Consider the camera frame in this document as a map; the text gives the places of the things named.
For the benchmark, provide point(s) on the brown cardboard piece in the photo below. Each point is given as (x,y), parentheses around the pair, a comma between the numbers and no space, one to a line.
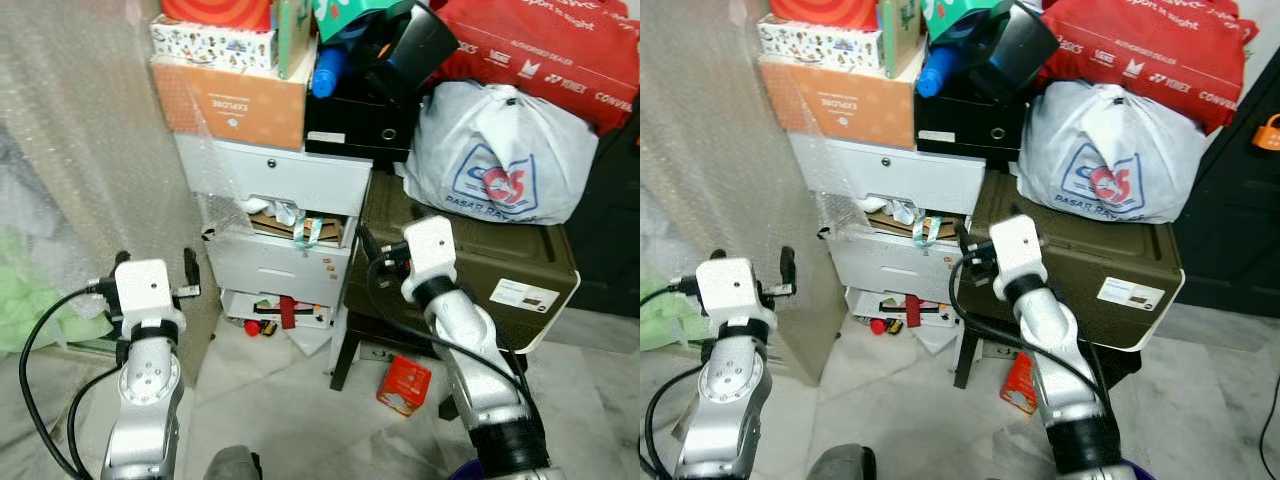
(333,230)
(946,230)

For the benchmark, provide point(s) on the teal ribbon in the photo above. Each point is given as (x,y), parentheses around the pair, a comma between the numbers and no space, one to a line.
(925,232)
(312,232)

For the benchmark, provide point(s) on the white crumpled paper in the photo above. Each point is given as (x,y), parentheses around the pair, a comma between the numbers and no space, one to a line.
(900,210)
(280,210)

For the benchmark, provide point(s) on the small red round thing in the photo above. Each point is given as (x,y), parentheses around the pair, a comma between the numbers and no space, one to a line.
(878,326)
(252,327)

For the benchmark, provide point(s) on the olive green box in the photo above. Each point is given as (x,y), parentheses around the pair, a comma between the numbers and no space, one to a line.
(1090,250)
(470,270)

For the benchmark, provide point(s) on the light green foam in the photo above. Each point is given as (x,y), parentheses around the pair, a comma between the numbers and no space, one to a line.
(660,320)
(35,290)

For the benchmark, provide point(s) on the white plastic drawer unit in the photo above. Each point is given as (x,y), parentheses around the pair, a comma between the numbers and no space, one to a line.
(900,175)
(290,175)

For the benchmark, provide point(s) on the black storage box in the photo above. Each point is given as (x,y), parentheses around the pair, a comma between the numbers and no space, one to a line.
(965,125)
(360,125)

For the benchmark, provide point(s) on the clear bubble wrap sheet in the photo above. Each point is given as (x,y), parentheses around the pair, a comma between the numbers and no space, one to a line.
(710,130)
(90,130)

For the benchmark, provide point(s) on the small red box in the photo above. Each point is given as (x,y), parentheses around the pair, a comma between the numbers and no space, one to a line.
(1018,385)
(403,385)

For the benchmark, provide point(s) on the white plastic shopping bag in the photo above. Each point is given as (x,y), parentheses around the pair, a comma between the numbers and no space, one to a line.
(470,130)
(1080,130)

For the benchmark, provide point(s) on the blue bottle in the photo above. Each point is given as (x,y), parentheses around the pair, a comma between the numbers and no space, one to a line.
(935,75)
(328,75)

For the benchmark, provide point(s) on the orange cardboard box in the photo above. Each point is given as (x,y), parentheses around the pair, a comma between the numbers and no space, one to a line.
(230,100)
(840,100)

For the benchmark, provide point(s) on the grey robot left leg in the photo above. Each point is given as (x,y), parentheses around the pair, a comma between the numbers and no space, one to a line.
(840,465)
(232,465)

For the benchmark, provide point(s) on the black blue appliance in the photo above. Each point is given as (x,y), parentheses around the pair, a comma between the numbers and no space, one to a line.
(415,45)
(1020,45)

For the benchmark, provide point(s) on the green upright box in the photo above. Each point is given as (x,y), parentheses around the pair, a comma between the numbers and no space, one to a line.
(900,35)
(295,35)

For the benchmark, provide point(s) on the white patterned box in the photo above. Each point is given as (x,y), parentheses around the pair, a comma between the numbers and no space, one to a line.
(215,45)
(820,45)

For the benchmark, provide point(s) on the teal tissue pack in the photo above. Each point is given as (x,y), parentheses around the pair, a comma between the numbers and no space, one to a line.
(345,18)
(950,18)

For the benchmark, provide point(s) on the red tote bag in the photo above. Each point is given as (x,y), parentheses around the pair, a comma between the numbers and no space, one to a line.
(540,55)
(1150,55)

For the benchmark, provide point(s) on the red swirl print box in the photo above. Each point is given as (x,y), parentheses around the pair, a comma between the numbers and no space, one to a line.
(215,10)
(825,10)

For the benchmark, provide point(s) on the orange padlock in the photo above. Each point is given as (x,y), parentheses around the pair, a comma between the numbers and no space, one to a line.
(1268,135)

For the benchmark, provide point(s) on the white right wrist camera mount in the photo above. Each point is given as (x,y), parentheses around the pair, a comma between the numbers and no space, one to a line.
(430,250)
(1018,250)

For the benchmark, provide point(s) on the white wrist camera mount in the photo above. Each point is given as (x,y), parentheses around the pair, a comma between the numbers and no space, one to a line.
(145,290)
(735,290)
(1018,250)
(430,250)

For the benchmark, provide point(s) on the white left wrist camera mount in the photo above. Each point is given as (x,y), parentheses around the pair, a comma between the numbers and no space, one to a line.
(145,290)
(735,290)

